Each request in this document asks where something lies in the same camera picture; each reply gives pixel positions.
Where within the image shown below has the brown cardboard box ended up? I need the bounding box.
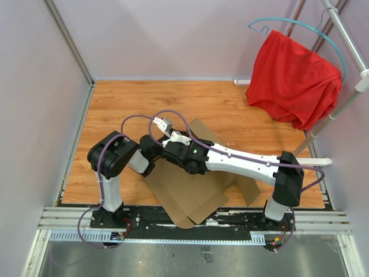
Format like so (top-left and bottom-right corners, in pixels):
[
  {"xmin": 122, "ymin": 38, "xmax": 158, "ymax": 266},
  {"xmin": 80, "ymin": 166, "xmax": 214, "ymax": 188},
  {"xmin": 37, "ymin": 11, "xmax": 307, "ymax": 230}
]
[{"xmin": 141, "ymin": 117, "xmax": 262, "ymax": 230}]

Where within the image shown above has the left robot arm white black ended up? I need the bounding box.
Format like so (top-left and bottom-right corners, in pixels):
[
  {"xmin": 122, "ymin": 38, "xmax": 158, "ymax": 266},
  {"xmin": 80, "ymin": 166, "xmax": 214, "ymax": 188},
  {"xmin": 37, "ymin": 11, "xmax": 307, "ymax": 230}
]
[{"xmin": 87, "ymin": 131, "xmax": 163, "ymax": 229}]

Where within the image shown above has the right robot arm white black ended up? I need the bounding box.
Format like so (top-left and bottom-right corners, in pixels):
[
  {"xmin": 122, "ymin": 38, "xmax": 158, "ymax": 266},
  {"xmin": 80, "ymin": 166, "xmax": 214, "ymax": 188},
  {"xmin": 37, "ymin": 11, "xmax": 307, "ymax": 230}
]
[{"xmin": 161, "ymin": 140, "xmax": 304, "ymax": 231}]

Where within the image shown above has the white garment rack base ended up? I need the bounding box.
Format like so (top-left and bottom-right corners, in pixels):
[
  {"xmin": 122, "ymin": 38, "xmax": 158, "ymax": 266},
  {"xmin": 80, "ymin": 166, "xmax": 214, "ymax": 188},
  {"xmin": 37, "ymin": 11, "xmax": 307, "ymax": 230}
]
[{"xmin": 296, "ymin": 158, "xmax": 332, "ymax": 167}]

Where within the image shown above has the red cloth on hanger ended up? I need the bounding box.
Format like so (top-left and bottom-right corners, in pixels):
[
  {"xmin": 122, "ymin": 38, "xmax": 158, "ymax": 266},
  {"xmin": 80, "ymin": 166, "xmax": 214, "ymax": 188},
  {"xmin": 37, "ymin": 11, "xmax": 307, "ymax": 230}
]
[{"xmin": 245, "ymin": 31, "xmax": 343, "ymax": 132}]

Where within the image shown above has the teal clothes hanger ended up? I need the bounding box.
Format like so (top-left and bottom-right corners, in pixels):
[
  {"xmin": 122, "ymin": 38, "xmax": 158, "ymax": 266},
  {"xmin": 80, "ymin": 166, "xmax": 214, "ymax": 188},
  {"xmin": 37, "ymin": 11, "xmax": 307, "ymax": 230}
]
[{"xmin": 247, "ymin": 8, "xmax": 348, "ymax": 86}]

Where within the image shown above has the silver garment rack pole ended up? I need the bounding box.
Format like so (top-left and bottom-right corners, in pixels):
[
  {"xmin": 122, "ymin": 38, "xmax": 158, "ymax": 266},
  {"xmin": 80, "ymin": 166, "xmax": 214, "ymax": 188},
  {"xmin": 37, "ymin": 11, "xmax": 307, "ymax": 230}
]
[{"xmin": 293, "ymin": 0, "xmax": 369, "ymax": 156}]

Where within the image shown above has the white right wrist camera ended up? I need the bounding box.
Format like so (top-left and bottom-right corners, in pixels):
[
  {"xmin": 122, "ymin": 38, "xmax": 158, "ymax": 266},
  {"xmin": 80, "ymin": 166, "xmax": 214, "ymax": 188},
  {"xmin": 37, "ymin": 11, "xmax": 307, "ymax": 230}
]
[{"xmin": 162, "ymin": 130, "xmax": 192, "ymax": 148}]

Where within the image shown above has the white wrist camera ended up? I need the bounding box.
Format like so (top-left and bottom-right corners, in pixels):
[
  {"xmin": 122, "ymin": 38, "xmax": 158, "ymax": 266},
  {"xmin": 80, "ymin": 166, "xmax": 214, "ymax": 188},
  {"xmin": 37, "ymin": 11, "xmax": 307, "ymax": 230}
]
[
  {"xmin": 162, "ymin": 130, "xmax": 192, "ymax": 148},
  {"xmin": 153, "ymin": 117, "xmax": 173, "ymax": 137}
]

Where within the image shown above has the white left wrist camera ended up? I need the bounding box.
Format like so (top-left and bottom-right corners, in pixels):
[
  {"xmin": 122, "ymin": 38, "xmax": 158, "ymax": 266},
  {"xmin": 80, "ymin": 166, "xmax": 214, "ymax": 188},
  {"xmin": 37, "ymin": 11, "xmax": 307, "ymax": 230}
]
[{"xmin": 153, "ymin": 117, "xmax": 173, "ymax": 137}]

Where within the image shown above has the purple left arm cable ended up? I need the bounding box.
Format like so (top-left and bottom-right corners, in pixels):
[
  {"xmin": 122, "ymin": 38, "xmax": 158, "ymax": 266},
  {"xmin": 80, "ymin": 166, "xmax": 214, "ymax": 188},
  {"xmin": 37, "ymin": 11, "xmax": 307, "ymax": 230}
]
[{"xmin": 77, "ymin": 114, "xmax": 158, "ymax": 266}]

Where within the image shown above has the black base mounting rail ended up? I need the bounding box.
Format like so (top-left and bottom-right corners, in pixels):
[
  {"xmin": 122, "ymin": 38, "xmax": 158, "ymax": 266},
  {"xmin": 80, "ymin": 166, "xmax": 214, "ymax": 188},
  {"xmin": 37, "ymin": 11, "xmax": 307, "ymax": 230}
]
[{"xmin": 89, "ymin": 205, "xmax": 294, "ymax": 231}]

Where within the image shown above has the grey slotted cable duct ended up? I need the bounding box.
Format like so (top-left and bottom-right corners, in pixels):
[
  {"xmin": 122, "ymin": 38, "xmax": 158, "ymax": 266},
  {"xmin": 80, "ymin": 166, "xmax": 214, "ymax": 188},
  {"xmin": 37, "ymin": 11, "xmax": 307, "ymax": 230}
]
[{"xmin": 50, "ymin": 230, "xmax": 266, "ymax": 245}]

